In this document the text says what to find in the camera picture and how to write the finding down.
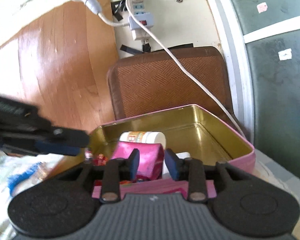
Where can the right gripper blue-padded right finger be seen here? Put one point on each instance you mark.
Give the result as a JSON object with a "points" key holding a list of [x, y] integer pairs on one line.
{"points": [[190, 170]]}

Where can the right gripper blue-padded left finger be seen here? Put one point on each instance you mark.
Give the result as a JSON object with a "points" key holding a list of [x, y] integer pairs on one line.
{"points": [[115, 171]]}

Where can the pink macaron biscuit tin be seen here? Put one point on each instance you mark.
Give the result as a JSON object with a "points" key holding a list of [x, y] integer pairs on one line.
{"points": [[190, 131]]}

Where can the magenta satin pouch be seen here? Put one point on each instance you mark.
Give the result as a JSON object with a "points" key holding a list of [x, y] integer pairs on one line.
{"points": [[151, 158]]}

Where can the blue polka-dot bow headband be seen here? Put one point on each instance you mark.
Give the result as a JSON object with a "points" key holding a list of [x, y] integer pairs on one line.
{"points": [[14, 180]]}

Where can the white pill bottle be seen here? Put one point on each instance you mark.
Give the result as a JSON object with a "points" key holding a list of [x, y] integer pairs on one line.
{"points": [[144, 137]]}

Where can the brown woven cushion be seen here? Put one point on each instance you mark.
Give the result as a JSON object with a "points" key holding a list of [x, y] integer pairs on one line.
{"points": [[152, 82]]}

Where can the green frosted glass door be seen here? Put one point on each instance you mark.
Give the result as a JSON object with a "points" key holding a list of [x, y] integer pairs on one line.
{"points": [[275, 72]]}

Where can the white power strip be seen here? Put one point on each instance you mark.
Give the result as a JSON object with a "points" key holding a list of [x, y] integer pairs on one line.
{"points": [[137, 10]]}

